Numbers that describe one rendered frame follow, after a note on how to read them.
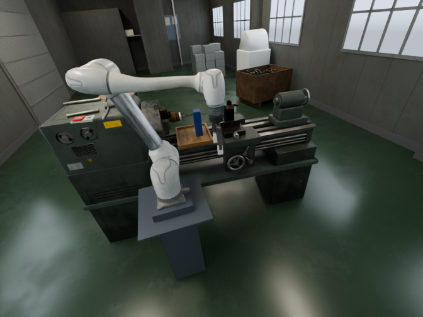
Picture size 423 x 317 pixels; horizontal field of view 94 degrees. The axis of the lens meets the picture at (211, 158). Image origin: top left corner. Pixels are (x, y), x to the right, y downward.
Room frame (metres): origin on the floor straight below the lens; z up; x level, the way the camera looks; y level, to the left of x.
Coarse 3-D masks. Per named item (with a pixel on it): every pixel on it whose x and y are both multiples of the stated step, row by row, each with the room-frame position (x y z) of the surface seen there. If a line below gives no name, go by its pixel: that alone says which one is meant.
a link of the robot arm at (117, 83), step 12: (108, 72) 0.94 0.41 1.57; (204, 72) 1.11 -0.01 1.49; (108, 84) 0.90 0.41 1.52; (120, 84) 0.91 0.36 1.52; (132, 84) 0.93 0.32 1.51; (144, 84) 0.94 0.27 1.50; (156, 84) 0.97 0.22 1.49; (168, 84) 1.01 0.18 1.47; (180, 84) 1.06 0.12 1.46; (192, 84) 1.09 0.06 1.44
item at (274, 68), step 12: (240, 72) 4.79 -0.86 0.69; (252, 72) 4.90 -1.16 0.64; (264, 72) 5.10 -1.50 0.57; (276, 72) 4.49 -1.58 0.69; (288, 72) 4.62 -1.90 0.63; (240, 84) 4.79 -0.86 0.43; (252, 84) 4.37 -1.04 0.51; (264, 84) 4.37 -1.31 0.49; (276, 84) 4.49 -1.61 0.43; (288, 84) 4.64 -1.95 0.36; (240, 96) 4.79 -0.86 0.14; (252, 96) 4.36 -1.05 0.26; (264, 96) 4.38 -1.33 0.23
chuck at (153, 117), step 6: (150, 102) 1.53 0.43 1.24; (156, 102) 1.52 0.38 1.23; (150, 108) 1.46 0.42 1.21; (150, 114) 1.42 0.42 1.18; (156, 114) 1.42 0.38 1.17; (150, 120) 1.40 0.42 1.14; (156, 120) 1.40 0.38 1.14; (162, 120) 1.59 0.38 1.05; (156, 126) 1.39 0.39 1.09; (162, 126) 1.46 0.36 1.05; (162, 132) 1.40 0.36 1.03
